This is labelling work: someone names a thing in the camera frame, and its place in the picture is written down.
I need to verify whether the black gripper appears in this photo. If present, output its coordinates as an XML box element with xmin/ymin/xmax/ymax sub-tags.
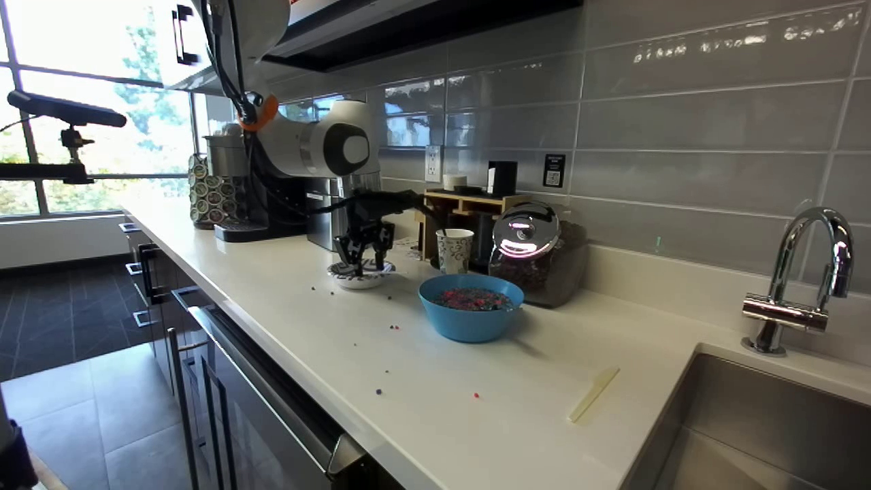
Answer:
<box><xmin>334</xmin><ymin>188</ymin><xmax>402</xmax><ymax>281</ymax></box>

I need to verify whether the blue patterned paper bowl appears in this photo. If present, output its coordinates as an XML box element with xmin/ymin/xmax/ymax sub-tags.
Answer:
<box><xmin>327</xmin><ymin>256</ymin><xmax>400</xmax><ymax>294</ymax></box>

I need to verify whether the white paper coffee cup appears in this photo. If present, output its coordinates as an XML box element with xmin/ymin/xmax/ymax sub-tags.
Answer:
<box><xmin>434</xmin><ymin>227</ymin><xmax>477</xmax><ymax>276</ymax></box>

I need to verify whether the blue plastic bowl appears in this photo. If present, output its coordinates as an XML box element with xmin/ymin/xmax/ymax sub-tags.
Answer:
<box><xmin>416</xmin><ymin>273</ymin><xmax>528</xmax><ymax>345</ymax></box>

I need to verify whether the black coffee maker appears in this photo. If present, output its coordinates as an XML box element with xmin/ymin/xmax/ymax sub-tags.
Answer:
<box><xmin>201</xmin><ymin>121</ymin><xmax>348</xmax><ymax>246</ymax></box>

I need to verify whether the pale yellow straw wrapper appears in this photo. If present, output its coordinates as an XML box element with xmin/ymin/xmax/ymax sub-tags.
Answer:
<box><xmin>567</xmin><ymin>366</ymin><xmax>627</xmax><ymax>427</ymax></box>

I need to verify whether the wooden countertop organizer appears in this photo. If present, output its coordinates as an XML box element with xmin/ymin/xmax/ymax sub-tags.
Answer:
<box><xmin>410</xmin><ymin>188</ymin><xmax>532</xmax><ymax>268</ymax></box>

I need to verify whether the black cylindrical container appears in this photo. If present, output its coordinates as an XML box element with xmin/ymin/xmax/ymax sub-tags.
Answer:
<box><xmin>468</xmin><ymin>212</ymin><xmax>499</xmax><ymax>276</ymax></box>

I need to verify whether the colourful beads pile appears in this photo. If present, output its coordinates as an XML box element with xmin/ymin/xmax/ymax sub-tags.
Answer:
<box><xmin>442</xmin><ymin>286</ymin><xmax>514</xmax><ymax>313</ymax></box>

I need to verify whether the black packet holder box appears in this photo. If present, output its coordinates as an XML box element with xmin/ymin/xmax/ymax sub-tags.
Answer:
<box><xmin>484</xmin><ymin>158</ymin><xmax>519</xmax><ymax>198</ymax></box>

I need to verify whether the patterned packet bag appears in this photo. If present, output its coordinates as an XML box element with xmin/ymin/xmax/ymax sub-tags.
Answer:
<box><xmin>185</xmin><ymin>151</ymin><xmax>225</xmax><ymax>231</ymax></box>

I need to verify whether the stainless dishwasher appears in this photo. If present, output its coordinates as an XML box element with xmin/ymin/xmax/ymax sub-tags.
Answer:
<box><xmin>168</xmin><ymin>283</ymin><xmax>371</xmax><ymax>490</ymax></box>

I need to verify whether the dark cabinet drawer unit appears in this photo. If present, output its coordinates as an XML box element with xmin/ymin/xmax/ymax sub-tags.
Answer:
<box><xmin>117</xmin><ymin>215</ymin><xmax>187</xmax><ymax>366</ymax></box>

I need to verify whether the dark overhead cabinet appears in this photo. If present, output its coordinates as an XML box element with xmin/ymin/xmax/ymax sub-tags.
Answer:
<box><xmin>262</xmin><ymin>0</ymin><xmax>585</xmax><ymax>73</ymax></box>

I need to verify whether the chrome faucet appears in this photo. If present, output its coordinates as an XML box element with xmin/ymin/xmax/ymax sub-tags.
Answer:
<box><xmin>737</xmin><ymin>205</ymin><xmax>857</xmax><ymax>359</ymax></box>

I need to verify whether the steel sink basin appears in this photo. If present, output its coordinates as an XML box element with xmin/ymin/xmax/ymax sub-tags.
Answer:
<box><xmin>624</xmin><ymin>345</ymin><xmax>871</xmax><ymax>490</ymax></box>

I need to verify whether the orange cable strap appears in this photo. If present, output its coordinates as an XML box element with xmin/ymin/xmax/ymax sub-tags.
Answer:
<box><xmin>242</xmin><ymin>92</ymin><xmax>281</xmax><ymax>137</ymax></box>

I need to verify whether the black wall outlet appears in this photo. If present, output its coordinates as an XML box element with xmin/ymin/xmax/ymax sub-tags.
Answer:
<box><xmin>540</xmin><ymin>152</ymin><xmax>568</xmax><ymax>190</ymax></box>

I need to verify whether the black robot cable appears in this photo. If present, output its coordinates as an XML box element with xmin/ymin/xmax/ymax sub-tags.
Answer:
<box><xmin>194</xmin><ymin>0</ymin><xmax>266</xmax><ymax>125</ymax></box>

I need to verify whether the black camera on stand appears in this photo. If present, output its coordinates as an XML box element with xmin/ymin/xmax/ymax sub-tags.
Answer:
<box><xmin>0</xmin><ymin>87</ymin><xmax>131</xmax><ymax>188</ymax></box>

